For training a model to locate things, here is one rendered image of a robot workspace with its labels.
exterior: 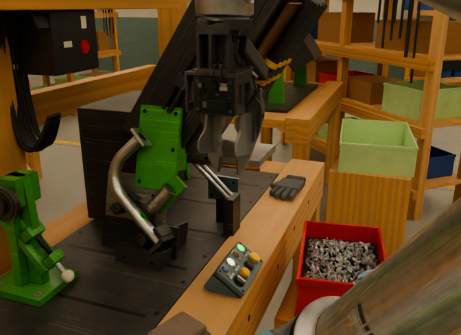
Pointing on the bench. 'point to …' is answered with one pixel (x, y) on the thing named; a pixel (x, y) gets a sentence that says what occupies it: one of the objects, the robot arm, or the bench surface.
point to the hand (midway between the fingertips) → (230, 162)
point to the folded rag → (180, 326)
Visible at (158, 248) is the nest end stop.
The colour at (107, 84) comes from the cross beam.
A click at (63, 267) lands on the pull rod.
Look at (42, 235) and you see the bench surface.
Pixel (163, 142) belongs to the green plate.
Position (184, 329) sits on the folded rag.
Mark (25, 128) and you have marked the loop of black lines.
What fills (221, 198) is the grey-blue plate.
